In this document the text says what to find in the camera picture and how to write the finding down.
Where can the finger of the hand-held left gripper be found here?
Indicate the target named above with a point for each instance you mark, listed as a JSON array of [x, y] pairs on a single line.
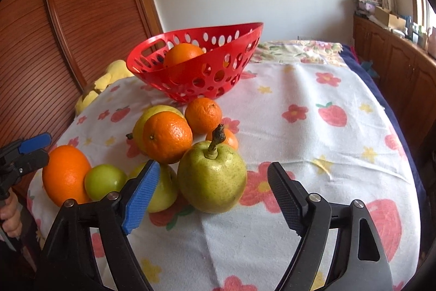
[[30, 161], [34, 142]]

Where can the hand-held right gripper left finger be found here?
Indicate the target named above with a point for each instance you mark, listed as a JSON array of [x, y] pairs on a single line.
[[141, 195]]

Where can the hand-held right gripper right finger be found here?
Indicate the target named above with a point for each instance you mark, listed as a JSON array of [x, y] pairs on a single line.
[[284, 195]]

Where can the yellow-green apple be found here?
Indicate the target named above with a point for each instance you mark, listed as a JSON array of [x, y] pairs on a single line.
[[165, 192]]

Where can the large orange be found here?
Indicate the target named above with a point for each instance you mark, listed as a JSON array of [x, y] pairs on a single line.
[[64, 175], [182, 55]]

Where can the green apple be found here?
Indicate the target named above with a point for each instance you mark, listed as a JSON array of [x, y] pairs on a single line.
[[104, 182]]

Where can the large green pear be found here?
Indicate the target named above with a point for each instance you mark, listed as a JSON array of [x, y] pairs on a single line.
[[211, 182]]

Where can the small orange mandarin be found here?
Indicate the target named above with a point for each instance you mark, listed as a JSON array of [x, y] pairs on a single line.
[[231, 139]]

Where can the red perforated plastic basket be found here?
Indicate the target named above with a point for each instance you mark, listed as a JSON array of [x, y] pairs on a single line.
[[204, 79]]

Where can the person's left hand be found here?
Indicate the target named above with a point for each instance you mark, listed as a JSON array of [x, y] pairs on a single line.
[[12, 219]]

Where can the white strawberry print blanket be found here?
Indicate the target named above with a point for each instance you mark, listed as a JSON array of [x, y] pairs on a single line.
[[289, 147]]

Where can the yellow plush toy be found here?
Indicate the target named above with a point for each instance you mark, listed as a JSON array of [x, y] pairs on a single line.
[[102, 83]]

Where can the wooden louvered wardrobe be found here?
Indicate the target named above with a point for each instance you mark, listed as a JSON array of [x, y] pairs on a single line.
[[68, 21]]

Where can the dark blue bed sheet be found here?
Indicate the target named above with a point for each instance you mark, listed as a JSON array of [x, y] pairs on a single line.
[[371, 86]]

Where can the floral quilt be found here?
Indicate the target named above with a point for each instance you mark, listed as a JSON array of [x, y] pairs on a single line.
[[296, 52]]

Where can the blue soft toy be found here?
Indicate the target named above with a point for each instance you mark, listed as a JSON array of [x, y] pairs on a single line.
[[369, 69]]

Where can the wooden side cabinet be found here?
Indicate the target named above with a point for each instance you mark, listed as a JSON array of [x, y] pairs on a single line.
[[402, 72]]

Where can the cardboard box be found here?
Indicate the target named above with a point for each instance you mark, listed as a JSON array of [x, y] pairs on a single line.
[[390, 18]]

